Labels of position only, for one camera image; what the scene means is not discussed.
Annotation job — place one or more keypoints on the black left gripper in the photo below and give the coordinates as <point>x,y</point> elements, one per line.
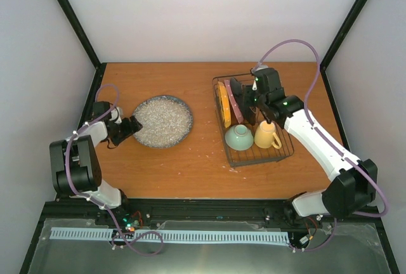
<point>129,130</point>

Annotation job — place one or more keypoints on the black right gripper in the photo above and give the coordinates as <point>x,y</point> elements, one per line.
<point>248,100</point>

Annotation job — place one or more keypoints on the brown rimmed beige plate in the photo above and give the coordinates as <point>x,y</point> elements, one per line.
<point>244,96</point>

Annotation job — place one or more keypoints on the pink scalloped plate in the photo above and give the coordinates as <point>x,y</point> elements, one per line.
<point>237,113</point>

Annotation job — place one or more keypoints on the yellow polka dot plate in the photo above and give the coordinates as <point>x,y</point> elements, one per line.
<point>224,105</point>

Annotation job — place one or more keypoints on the yellow ceramic mug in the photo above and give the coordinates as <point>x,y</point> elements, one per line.
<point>266,136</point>

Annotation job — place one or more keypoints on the pale green ceramic bowl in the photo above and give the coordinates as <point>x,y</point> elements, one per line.
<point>239,137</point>

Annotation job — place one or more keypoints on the green wire dish rack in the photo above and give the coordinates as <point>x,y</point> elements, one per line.
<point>254,155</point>

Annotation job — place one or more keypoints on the dark speckled stone plate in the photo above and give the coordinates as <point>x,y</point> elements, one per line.
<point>166,121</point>

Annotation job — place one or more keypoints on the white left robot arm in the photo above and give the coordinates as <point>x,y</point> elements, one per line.
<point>75,167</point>

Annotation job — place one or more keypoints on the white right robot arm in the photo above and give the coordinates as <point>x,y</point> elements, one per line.
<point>352,180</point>

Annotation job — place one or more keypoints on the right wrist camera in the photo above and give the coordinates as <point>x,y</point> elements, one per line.
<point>253,71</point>

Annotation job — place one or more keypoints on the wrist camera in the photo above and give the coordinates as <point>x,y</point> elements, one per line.
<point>116,115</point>
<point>253,71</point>

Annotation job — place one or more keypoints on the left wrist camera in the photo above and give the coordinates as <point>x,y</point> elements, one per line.
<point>116,115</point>

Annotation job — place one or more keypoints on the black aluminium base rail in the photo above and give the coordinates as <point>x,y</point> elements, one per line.
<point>151,212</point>

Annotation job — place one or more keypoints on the light blue slotted cable duct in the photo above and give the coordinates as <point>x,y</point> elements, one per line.
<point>172,236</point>

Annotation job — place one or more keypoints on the black left frame post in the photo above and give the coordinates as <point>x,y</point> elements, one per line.
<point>80,33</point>

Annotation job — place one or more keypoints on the black frame post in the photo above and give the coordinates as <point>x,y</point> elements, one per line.
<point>343,31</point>
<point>80,33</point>

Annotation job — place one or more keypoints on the black right frame post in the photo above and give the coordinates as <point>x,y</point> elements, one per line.
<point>343,31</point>

